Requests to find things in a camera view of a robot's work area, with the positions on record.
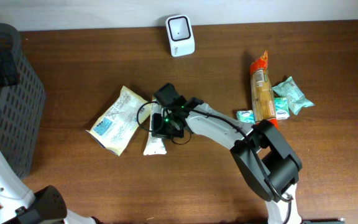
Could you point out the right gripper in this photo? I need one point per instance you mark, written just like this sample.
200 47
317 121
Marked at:
158 131

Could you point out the orange spaghetti pack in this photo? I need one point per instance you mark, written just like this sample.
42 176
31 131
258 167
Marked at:
263 104

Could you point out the white beige tube pack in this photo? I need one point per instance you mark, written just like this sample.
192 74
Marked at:
154 146

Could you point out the small teal tissue pack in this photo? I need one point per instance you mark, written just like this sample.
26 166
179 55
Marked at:
245 116

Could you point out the white cream food pouch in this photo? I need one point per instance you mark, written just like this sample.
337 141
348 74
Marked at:
116 126

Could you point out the teal wet wipes pack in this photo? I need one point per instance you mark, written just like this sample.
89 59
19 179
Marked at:
295 97

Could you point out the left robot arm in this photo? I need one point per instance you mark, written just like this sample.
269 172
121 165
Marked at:
19 204

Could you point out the white barcode scanner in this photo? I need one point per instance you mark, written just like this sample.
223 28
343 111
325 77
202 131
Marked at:
180 35

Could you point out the kleenex tissue pocket pack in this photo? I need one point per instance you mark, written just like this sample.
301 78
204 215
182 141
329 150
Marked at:
282 109

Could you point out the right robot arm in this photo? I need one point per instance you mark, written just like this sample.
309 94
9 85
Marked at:
265 159

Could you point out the grey plastic basket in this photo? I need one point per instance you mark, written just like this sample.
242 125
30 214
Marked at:
21 108

